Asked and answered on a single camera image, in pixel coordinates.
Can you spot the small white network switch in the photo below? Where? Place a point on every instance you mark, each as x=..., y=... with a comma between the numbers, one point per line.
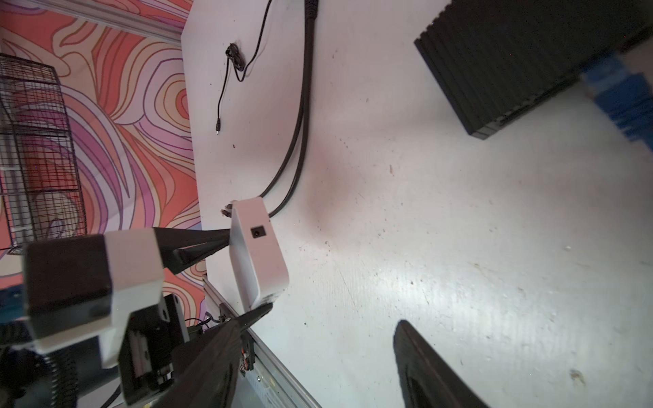
x=260, y=270

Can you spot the black network switch box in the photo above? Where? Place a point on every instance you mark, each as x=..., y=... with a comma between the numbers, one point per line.
x=497, y=60

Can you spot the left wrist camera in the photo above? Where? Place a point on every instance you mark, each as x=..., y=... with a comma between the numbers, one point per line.
x=87, y=287

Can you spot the left wire mesh basket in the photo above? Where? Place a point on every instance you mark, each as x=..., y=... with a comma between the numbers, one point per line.
x=41, y=192

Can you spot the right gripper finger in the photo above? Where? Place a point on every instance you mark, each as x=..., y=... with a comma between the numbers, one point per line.
x=426, y=379

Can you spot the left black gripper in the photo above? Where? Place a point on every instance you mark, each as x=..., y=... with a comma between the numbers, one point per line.
x=156, y=358

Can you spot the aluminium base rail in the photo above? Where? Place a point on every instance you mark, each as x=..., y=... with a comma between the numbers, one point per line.
x=264, y=381

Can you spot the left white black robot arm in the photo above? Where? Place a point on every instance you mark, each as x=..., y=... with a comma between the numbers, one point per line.
x=58, y=379

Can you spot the black power adapter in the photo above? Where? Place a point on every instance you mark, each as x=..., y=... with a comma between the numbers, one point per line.
x=235, y=61

